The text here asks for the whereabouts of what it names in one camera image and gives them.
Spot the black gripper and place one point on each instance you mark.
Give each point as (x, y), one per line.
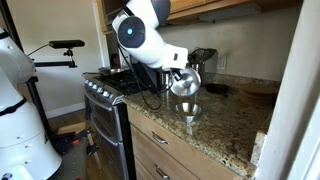
(168, 71)

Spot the small stainless steel bowl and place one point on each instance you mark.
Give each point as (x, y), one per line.
(188, 111)
(188, 83)

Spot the pile of beige chickpeas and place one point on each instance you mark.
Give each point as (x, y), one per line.
(186, 114)

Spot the steel frying pan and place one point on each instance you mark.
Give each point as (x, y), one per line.
(111, 70)

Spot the wooden base cabinet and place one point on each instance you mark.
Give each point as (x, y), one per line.
(186, 156)

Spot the stainless steel gas range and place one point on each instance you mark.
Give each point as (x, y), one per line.
(106, 116)

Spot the light wooden stick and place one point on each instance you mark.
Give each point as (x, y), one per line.
(95, 151)

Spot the light wooden plank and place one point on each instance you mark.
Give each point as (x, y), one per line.
(71, 128)

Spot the purple blue tool case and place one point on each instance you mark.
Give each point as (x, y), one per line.
(61, 138)

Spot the wrist-mounted camera box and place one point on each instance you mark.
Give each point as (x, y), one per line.
(175, 56)

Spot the white wall outlet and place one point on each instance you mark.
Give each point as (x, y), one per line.
(222, 61)

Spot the black stereo camera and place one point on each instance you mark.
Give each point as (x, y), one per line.
(66, 44)

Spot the black camera stand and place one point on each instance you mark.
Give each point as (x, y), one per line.
(50, 63)

